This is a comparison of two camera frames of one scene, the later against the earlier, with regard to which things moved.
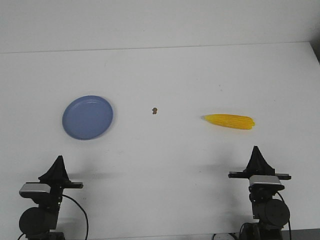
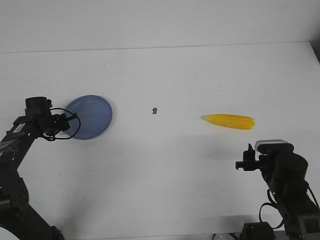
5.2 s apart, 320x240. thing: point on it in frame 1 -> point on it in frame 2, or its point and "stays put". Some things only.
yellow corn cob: x=231 y=121 stays put
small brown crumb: x=154 y=110 stays put
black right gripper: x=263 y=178 -> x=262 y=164
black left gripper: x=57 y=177 -> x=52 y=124
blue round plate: x=87 y=117 stays put
